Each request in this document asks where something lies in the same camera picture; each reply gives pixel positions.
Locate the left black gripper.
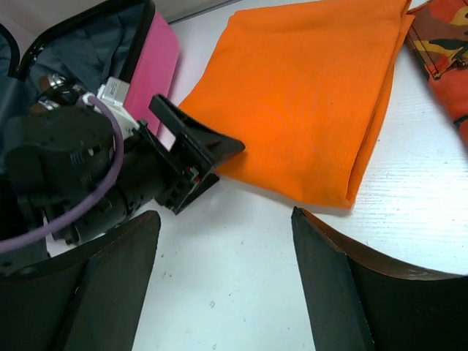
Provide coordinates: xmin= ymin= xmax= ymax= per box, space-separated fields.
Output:
xmin=3 ymin=106 xmax=161 ymax=245

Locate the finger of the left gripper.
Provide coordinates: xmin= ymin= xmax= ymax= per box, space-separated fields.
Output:
xmin=149 ymin=94 xmax=245 ymax=214

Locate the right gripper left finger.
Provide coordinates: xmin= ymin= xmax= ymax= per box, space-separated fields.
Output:
xmin=1 ymin=211 xmax=161 ymax=350

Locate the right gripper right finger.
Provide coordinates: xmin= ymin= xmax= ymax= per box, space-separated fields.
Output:
xmin=291 ymin=207 xmax=467 ymax=350

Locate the brown leather belt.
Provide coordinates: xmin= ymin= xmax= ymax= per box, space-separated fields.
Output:
xmin=29 ymin=73 xmax=86 ymax=114

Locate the orange cloth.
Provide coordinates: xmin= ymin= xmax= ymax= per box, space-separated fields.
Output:
xmin=181 ymin=1 xmax=413 ymax=209

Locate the pink hard-shell suitcase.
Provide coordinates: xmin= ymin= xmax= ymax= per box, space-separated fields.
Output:
xmin=0 ymin=0 xmax=181 ymax=235

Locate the orange camouflage garment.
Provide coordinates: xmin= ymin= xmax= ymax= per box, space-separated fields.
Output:
xmin=406 ymin=0 xmax=467 ymax=140

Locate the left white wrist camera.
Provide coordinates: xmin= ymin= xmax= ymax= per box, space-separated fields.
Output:
xmin=95 ymin=77 xmax=140 ymax=140

